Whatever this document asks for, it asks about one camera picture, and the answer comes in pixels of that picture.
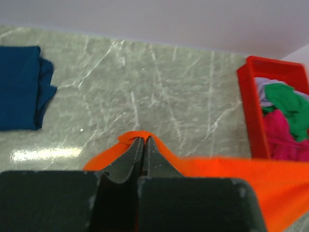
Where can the orange t shirt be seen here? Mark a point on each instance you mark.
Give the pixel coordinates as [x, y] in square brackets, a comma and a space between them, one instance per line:
[282, 187]

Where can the lavender t shirt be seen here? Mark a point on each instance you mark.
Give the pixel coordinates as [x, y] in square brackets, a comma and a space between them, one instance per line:
[263, 89]

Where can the green t shirt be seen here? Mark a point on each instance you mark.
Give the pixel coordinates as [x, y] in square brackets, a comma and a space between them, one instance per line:
[298, 122]

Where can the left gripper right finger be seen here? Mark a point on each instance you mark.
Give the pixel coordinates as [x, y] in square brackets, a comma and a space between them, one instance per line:
[171, 202]

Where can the folded blue t shirt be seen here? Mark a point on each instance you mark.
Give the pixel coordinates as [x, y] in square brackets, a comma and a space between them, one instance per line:
[25, 87]

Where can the red plastic bin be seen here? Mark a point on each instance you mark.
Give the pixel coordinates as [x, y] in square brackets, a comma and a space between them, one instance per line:
[294, 74]

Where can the magenta t shirt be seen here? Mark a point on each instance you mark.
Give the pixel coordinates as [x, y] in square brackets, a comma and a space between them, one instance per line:
[281, 143]

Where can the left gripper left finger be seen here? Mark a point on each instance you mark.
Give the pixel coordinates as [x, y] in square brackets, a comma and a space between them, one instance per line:
[73, 201]

